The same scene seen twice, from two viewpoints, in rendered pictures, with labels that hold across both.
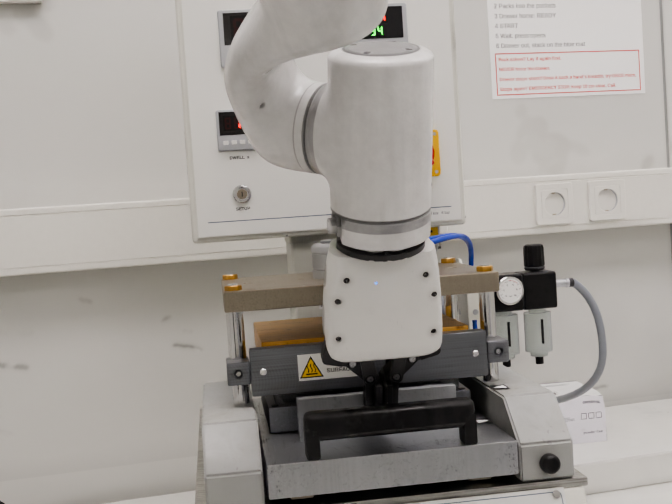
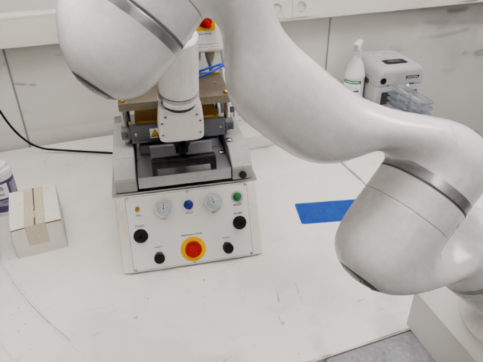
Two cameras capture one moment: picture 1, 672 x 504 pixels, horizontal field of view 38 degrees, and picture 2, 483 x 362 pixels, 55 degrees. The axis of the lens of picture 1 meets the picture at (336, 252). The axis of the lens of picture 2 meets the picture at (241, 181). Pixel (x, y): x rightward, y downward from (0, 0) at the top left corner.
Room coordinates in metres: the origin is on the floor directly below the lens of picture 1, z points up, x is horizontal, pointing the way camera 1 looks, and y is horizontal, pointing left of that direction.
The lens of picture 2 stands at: (-0.12, -0.09, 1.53)
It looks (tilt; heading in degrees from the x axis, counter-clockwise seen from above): 32 degrees down; 355
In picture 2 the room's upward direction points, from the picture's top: straight up
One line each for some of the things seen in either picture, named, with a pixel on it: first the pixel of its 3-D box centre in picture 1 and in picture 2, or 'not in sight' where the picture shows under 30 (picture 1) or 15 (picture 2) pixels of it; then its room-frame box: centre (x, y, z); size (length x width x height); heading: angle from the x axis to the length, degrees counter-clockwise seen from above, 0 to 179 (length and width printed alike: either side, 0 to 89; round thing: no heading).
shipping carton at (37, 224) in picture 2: not in sight; (37, 219); (0.92, 0.36, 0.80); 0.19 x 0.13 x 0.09; 15
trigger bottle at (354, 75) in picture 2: not in sight; (354, 72); (1.61, -0.68, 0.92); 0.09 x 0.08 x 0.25; 150
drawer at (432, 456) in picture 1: (366, 415); (178, 144); (0.97, -0.02, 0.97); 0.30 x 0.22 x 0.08; 7
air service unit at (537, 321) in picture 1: (518, 306); not in sight; (1.18, -0.22, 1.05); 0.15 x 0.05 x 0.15; 97
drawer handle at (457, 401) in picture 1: (390, 427); (184, 163); (0.84, -0.04, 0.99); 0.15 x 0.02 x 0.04; 97
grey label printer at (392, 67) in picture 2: not in sight; (384, 78); (1.64, -0.83, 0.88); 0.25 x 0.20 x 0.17; 9
